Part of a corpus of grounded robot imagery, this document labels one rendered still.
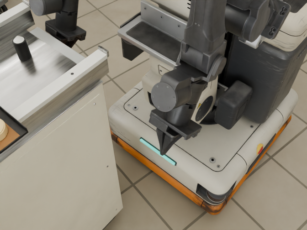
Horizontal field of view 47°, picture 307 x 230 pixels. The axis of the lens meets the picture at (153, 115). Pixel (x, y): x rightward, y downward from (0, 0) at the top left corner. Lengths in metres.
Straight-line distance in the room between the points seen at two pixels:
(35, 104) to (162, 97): 0.27
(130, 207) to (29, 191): 0.75
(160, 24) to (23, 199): 0.59
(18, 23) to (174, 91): 0.54
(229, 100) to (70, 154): 0.59
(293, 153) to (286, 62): 0.70
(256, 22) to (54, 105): 0.46
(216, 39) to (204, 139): 0.83
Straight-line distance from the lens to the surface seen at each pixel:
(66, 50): 0.97
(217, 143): 1.45
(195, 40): 0.66
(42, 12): 0.94
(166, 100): 0.66
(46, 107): 0.80
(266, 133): 1.54
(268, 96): 1.37
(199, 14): 0.63
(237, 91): 1.30
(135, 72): 2.07
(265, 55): 1.27
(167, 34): 1.04
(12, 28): 1.04
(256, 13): 0.74
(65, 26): 1.01
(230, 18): 0.76
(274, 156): 1.82
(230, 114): 1.28
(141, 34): 1.03
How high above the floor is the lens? 1.47
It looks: 52 degrees down
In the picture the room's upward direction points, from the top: straight up
